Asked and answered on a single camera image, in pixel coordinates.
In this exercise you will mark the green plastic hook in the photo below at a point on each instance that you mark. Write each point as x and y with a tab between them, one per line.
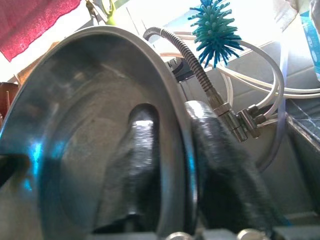
111	21

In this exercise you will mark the white water purifier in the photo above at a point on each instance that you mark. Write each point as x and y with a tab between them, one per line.
311	50

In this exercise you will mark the large steel plate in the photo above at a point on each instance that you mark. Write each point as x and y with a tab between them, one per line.
75	100

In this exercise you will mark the steel kitchen sink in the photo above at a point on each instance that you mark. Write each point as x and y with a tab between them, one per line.
295	175

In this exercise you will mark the blue bottle brush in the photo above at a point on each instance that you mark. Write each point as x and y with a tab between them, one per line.
215	37

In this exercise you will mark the red hanging cloth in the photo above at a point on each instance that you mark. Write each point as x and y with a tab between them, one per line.
30	22

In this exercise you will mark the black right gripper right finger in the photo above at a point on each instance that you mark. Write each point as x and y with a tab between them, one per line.
230	180

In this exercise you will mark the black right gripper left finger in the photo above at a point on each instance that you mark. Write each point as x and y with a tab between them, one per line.
140	162

